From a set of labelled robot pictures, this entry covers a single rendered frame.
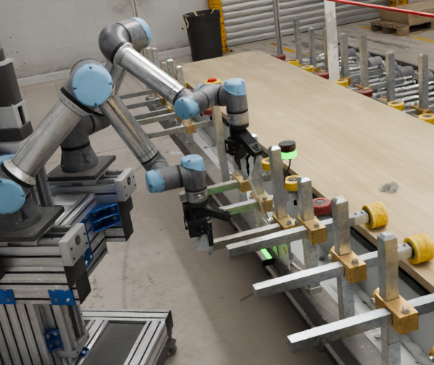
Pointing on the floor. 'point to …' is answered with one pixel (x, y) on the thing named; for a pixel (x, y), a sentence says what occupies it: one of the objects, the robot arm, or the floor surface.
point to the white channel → (332, 40)
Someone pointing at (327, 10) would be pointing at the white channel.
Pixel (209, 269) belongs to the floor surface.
